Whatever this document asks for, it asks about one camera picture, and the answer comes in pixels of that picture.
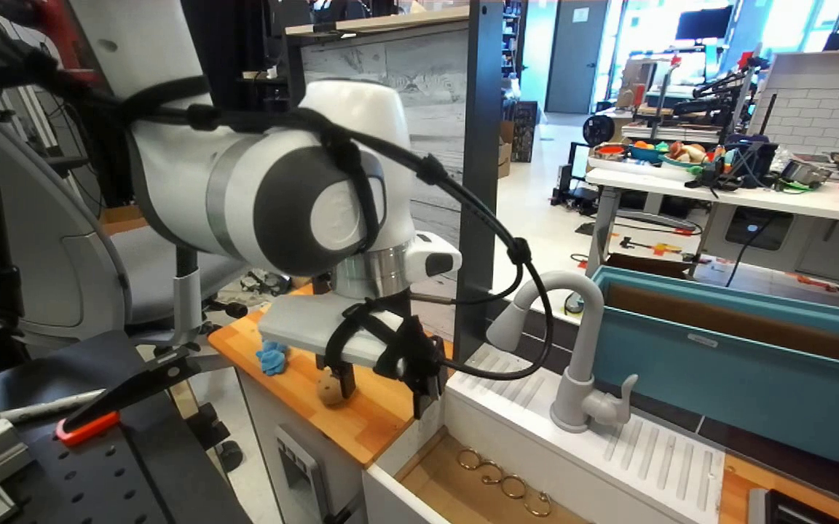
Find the white workbench table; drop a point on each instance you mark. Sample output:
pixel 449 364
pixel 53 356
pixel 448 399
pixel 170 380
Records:
pixel 809 201

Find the dark monitor screen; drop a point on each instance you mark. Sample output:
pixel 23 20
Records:
pixel 704 23

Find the grey door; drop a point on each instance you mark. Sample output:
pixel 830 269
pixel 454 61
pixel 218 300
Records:
pixel 578 52

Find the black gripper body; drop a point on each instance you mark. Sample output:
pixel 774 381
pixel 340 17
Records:
pixel 391 335

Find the metal post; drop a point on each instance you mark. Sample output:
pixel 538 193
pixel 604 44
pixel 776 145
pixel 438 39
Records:
pixel 186 292

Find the white pegboard panel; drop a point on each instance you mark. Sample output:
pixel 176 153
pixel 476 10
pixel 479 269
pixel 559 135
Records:
pixel 818 103

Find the black perforated breadboard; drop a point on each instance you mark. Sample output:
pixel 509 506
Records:
pixel 101 476

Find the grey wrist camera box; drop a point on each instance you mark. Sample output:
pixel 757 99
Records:
pixel 314 324

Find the white sink with drainboard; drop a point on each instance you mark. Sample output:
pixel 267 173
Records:
pixel 634 466

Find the grey faucet body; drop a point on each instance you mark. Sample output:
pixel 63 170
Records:
pixel 583 330

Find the black device with frame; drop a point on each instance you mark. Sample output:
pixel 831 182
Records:
pixel 787 509

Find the blue toy piece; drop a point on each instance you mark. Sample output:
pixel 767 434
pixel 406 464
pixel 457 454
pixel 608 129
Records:
pixel 273 359

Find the teal storage bin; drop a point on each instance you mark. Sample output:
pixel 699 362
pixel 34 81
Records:
pixel 731 368

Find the white kitchen cabinet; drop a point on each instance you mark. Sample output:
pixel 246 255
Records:
pixel 275 437

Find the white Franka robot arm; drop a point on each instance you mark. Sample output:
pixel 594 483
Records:
pixel 246 193

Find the black square pillar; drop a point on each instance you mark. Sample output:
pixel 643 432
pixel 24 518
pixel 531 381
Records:
pixel 483 145

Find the black caster wheels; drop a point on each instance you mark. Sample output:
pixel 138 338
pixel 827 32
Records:
pixel 218 441

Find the shelf box with tools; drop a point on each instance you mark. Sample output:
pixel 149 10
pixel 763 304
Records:
pixel 653 249

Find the grey curved shell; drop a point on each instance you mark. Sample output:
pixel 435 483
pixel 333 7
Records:
pixel 59 252

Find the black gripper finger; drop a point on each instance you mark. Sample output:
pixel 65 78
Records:
pixel 429 387
pixel 340 377

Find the wooden countertop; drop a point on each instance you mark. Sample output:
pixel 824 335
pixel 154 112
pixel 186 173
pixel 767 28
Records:
pixel 372 416

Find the red machine part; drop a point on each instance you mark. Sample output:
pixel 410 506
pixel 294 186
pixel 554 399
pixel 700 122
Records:
pixel 50 23

